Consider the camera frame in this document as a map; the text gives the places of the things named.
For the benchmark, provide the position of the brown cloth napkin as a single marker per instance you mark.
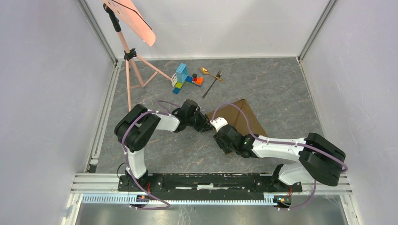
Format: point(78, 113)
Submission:
point(240, 115)

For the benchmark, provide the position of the colourful toy block structure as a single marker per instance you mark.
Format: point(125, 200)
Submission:
point(180, 77)

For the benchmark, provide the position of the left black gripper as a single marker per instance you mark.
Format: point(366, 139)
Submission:
point(203, 125)

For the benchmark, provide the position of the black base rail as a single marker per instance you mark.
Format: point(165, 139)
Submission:
point(214, 186)

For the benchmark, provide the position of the pink music stand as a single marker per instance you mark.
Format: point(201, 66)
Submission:
point(130, 26)

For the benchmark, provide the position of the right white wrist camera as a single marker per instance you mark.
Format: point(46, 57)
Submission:
point(219, 122)

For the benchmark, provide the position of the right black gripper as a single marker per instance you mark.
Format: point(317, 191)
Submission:
point(220, 144)

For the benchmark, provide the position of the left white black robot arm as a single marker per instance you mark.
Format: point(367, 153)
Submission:
point(136, 129)

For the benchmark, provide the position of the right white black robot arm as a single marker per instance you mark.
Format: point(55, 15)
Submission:
point(314, 157)

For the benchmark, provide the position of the black fork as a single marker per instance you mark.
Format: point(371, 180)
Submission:
point(206, 93)

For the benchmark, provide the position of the gold spoon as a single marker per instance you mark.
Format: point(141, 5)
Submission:
point(206, 72)

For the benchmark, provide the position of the white slotted cable duct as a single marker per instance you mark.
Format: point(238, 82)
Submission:
point(143, 200)

